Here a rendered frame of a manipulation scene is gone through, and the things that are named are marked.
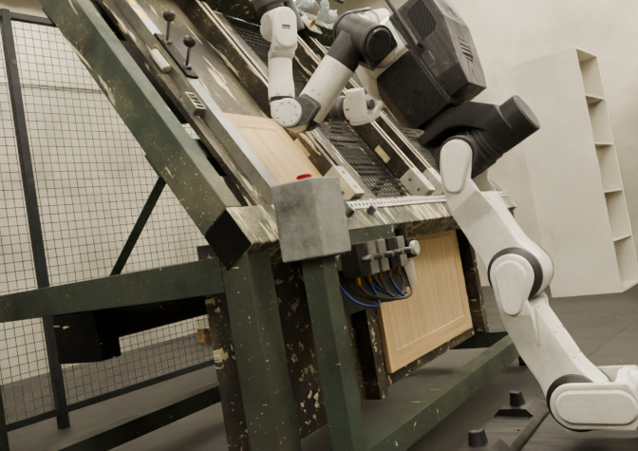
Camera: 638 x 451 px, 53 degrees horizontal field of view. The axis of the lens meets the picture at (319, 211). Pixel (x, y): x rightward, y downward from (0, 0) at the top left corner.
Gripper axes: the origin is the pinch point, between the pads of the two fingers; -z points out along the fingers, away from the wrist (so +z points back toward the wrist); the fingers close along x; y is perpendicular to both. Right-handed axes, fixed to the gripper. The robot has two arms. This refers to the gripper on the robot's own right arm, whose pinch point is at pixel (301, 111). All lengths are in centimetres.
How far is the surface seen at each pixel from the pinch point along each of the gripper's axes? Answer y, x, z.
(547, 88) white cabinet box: -377, 52, -5
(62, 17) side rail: 75, 22, -33
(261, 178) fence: 50, -24, 20
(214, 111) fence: 49.0, -4.4, 2.1
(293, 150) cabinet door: 18.4, -15.0, 9.5
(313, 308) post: 72, -54, 53
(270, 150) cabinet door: 31.4, -15.5, 9.5
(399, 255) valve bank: 20, -47, 49
